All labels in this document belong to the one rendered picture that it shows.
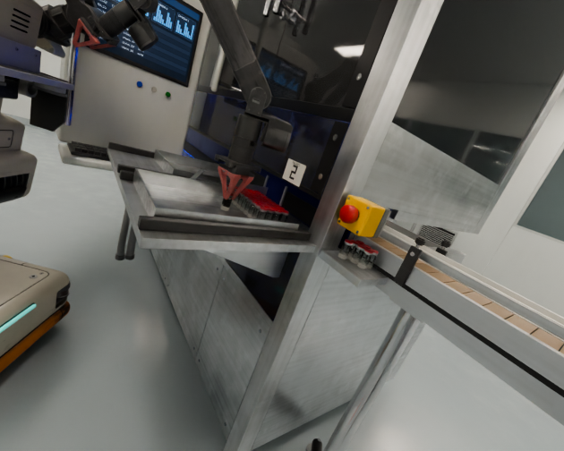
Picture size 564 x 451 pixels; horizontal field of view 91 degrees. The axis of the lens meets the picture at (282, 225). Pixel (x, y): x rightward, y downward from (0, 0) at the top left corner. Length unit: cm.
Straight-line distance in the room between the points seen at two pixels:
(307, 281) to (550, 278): 460
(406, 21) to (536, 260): 466
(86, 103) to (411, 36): 117
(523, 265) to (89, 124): 510
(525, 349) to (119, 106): 148
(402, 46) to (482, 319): 55
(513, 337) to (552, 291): 453
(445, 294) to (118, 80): 136
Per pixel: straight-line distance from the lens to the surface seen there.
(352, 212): 59
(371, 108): 67
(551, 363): 64
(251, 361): 98
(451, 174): 105
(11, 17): 111
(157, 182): 79
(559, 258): 513
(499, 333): 64
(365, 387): 86
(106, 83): 143
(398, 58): 69
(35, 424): 136
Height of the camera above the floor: 110
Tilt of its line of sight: 17 degrees down
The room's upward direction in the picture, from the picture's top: 20 degrees clockwise
